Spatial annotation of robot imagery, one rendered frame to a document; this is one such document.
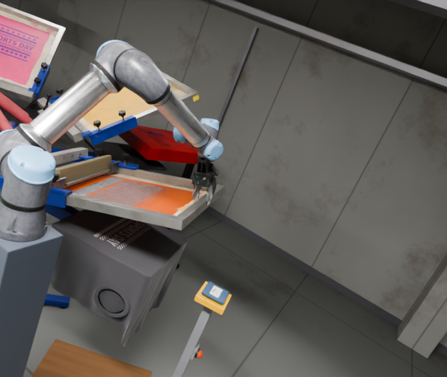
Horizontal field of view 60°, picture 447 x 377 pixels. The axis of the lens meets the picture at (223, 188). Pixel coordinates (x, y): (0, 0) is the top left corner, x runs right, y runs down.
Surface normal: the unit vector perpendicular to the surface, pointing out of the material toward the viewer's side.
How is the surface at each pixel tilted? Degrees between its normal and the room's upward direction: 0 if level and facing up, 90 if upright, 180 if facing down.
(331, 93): 90
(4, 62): 32
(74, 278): 97
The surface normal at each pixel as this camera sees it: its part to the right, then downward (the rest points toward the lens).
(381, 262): -0.44, 0.14
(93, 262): -0.26, 0.29
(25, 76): 0.43, -0.53
